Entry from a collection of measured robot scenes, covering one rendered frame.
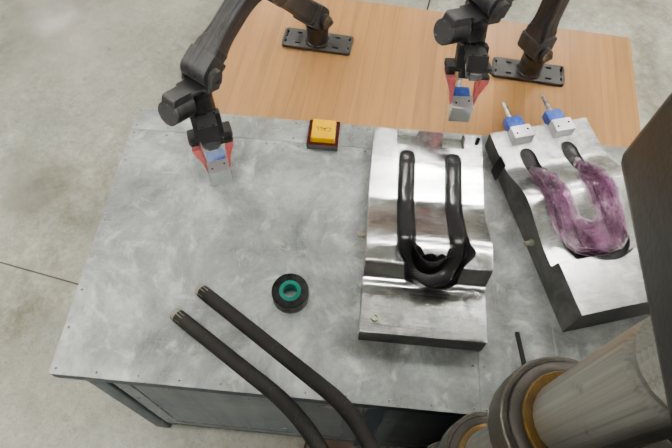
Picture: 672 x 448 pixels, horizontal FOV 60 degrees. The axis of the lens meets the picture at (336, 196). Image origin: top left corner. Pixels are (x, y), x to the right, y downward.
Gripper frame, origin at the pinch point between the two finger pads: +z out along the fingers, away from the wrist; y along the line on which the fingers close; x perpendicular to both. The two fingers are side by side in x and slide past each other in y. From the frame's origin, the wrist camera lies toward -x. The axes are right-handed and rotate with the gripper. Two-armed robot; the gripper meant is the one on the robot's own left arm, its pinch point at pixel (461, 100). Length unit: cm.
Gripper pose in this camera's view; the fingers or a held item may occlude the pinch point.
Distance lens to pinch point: 142.1
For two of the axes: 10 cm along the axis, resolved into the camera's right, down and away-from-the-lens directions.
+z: -0.5, 8.5, 5.2
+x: 0.6, -5.2, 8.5
